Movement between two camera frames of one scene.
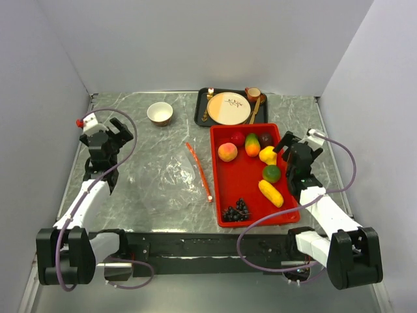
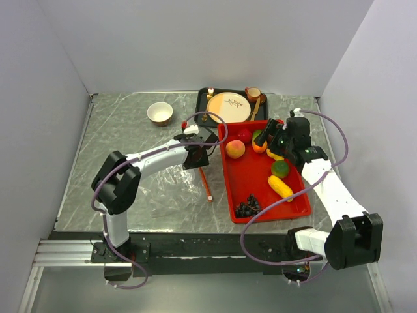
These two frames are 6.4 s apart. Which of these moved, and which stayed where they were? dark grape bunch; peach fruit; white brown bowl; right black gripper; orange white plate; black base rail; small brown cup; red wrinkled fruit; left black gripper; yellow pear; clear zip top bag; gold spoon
Moved: red wrinkled fruit; peach fruit; dark grape bunch; right black gripper; yellow pear; left black gripper
Stayed: white brown bowl; gold spoon; clear zip top bag; orange white plate; black base rail; small brown cup
